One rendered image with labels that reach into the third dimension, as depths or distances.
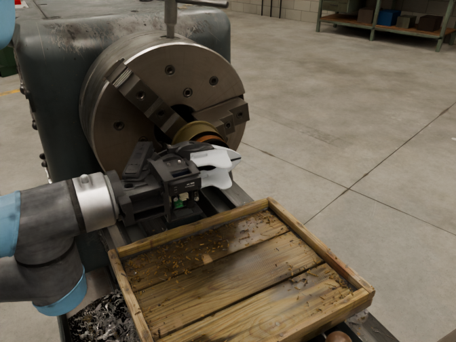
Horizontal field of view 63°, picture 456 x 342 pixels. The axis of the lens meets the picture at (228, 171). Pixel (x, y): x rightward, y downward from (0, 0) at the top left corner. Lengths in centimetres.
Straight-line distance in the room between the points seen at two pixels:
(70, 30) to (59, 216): 42
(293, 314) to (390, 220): 180
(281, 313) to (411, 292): 142
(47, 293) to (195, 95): 41
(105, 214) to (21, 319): 146
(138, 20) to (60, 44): 16
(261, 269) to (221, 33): 52
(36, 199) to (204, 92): 36
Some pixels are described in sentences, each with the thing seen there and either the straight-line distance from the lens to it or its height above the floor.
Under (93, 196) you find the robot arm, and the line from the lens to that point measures 50.
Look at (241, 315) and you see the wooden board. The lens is 62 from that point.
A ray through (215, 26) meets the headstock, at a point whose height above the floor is 122.
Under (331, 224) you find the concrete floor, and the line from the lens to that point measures 224.
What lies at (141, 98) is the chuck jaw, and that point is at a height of 116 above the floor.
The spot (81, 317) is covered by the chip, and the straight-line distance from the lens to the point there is 109.
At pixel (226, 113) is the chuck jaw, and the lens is 70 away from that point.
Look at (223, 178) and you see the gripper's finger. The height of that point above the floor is 107.
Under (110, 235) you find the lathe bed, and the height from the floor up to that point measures 84.
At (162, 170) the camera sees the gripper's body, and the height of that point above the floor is 112.
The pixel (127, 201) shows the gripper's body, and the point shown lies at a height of 110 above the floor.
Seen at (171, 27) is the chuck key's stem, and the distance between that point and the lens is 71.
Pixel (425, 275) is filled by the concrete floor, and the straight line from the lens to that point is 211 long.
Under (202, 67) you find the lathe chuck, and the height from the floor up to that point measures 119.
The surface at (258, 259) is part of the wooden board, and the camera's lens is 71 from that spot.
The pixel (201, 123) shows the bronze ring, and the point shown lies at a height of 112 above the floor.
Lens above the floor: 138
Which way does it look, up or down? 32 degrees down
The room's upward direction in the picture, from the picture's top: straight up
